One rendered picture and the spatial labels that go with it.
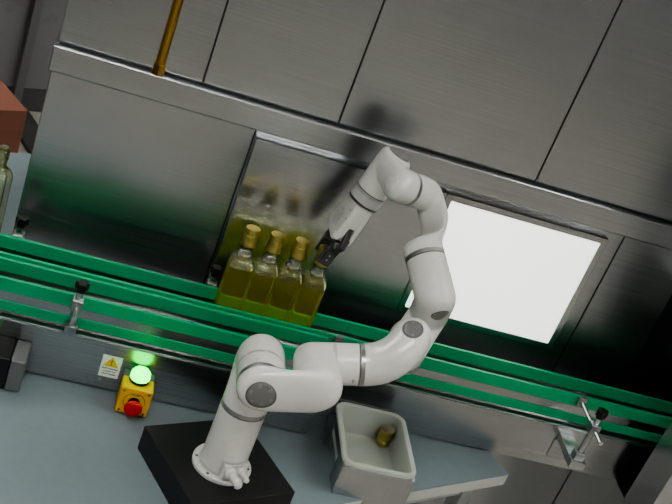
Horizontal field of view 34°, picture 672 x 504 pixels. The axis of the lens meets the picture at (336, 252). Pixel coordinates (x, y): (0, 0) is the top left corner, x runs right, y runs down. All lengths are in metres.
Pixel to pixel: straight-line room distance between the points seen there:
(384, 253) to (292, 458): 0.54
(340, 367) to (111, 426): 0.56
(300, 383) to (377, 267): 0.67
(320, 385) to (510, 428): 0.83
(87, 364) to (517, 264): 1.06
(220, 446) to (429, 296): 0.52
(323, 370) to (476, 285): 0.77
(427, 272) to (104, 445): 0.76
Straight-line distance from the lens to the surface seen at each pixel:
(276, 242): 2.45
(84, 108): 2.52
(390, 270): 2.68
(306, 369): 2.07
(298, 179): 2.54
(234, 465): 2.26
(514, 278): 2.75
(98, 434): 2.40
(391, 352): 2.14
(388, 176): 2.33
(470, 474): 2.72
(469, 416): 2.74
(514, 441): 2.81
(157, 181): 2.58
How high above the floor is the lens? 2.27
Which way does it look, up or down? 26 degrees down
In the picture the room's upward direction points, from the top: 22 degrees clockwise
